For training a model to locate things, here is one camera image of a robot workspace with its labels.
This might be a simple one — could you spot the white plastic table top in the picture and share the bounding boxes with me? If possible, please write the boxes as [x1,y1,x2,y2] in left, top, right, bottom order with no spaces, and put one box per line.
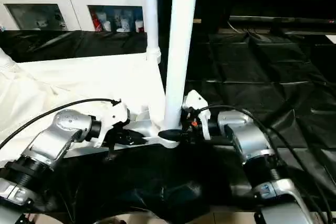
[0,52,182,167]

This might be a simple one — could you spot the black plastic mat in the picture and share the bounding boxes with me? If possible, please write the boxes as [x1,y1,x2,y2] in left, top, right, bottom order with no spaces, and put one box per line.
[0,28,336,213]

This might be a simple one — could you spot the red white bottle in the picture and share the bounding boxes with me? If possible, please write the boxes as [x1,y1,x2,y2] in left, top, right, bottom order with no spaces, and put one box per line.
[92,10,103,33]

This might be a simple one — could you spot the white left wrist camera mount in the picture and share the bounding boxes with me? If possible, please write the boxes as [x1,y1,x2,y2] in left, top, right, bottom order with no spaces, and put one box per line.
[92,99,131,149]

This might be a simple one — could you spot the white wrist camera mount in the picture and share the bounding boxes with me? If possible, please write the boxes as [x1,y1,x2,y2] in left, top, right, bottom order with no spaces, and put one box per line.
[182,89,213,140]
[92,99,131,149]

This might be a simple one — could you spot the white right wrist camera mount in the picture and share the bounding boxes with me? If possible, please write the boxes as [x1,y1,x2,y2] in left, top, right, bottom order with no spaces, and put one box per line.
[182,89,213,140]

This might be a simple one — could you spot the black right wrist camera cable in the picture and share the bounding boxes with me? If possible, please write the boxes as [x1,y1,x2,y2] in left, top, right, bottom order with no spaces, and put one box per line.
[193,104,334,224]

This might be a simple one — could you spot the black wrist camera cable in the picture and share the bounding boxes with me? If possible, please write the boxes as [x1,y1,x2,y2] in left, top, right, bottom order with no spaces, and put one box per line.
[193,104,334,224]
[0,98,122,149]

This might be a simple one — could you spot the black left wrist camera cable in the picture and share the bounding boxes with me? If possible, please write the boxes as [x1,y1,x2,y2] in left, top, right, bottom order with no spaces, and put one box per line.
[0,98,122,149]

